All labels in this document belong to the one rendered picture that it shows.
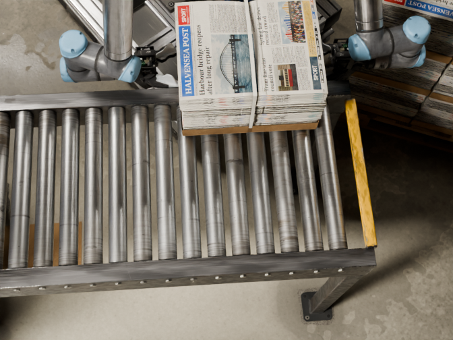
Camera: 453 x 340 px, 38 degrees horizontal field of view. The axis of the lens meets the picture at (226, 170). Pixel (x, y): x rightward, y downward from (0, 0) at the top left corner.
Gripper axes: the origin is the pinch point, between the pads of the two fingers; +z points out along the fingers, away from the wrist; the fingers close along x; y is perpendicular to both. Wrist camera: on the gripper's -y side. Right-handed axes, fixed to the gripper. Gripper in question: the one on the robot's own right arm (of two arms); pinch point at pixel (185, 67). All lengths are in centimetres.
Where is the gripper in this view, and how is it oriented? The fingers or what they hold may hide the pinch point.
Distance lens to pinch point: 194.9
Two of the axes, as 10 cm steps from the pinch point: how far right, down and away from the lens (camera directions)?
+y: 0.3, -3.5, -9.4
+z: 10.0, -0.5, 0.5
